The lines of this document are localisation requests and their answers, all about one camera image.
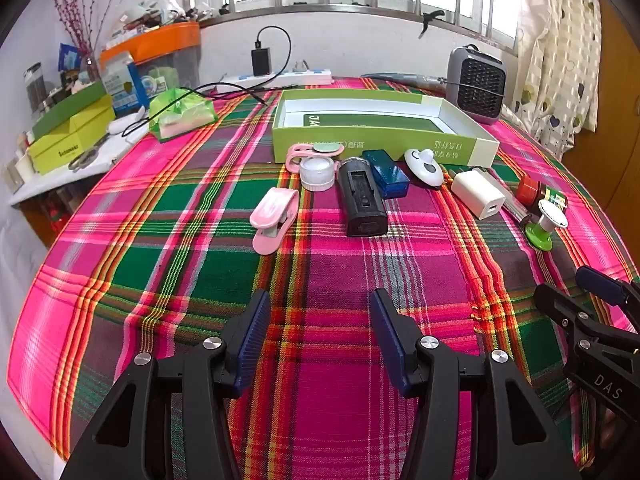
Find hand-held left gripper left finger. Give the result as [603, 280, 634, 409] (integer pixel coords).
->
[60, 289, 273, 480]

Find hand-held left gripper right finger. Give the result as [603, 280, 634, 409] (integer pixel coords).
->
[369, 288, 583, 480]

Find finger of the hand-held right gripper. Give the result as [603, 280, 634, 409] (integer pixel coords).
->
[533, 283, 640, 372]
[575, 266, 640, 311]

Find green white suction knob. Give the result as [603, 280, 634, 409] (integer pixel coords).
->
[524, 200, 568, 253]

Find silver lighter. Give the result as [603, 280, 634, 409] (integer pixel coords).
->
[487, 170, 532, 223]

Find brown bottle red cap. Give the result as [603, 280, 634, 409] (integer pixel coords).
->
[515, 176, 570, 213]

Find black battery charger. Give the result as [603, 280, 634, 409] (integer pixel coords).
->
[338, 156, 390, 238]

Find white usb charger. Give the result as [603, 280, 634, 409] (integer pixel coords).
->
[450, 167, 508, 221]

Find blue usb device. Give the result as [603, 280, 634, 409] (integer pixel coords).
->
[362, 149, 411, 198]

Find white panda timer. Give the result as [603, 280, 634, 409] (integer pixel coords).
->
[403, 148, 445, 188]

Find pink round clip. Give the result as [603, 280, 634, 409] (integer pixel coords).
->
[285, 141, 345, 173]

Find green cardboard box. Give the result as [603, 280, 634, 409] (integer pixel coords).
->
[271, 89, 501, 168]

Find pink green plaid tablecloth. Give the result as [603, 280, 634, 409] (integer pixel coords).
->
[7, 76, 640, 480]

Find brown wooden cabinet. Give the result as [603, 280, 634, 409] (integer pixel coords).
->
[575, 0, 640, 281]

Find grey fan heater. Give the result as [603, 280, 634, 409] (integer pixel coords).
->
[445, 46, 507, 125]

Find patterned curtain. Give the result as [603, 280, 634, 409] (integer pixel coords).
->
[500, 0, 601, 156]

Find green plastic bag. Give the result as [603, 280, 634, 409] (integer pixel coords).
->
[149, 87, 218, 143]

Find scissors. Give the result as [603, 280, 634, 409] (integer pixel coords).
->
[67, 130, 113, 173]

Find white side table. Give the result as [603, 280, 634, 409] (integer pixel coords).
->
[7, 125, 146, 206]

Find small white plastic item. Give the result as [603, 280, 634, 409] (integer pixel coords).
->
[106, 112, 151, 137]

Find grey blue flat tool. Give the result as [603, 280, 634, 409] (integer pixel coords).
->
[361, 71, 448, 92]

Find white power strip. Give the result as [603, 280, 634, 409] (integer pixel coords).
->
[214, 67, 334, 93]

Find yellow cardboard box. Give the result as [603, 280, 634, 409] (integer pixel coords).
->
[27, 94, 117, 176]

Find black power adapter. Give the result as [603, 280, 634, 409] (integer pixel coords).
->
[250, 35, 273, 77]

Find blue white carton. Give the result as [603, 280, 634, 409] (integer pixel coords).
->
[102, 52, 151, 116]

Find dark green box lid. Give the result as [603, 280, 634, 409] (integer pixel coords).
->
[32, 80, 108, 141]

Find orange lid storage container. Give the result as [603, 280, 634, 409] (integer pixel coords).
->
[99, 21, 202, 93]

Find black window hook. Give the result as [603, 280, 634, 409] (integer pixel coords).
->
[417, 9, 447, 40]

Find glass jar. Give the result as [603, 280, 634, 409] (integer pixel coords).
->
[22, 62, 48, 113]

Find window grille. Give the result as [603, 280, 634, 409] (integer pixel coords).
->
[180, 0, 521, 51]

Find pile of small clutter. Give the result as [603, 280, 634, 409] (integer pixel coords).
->
[107, 0, 201, 41]

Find purple flower branches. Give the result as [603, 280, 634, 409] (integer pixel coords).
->
[45, 0, 131, 68]

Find black plug adapter with cable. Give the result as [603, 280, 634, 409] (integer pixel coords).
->
[122, 25, 293, 138]

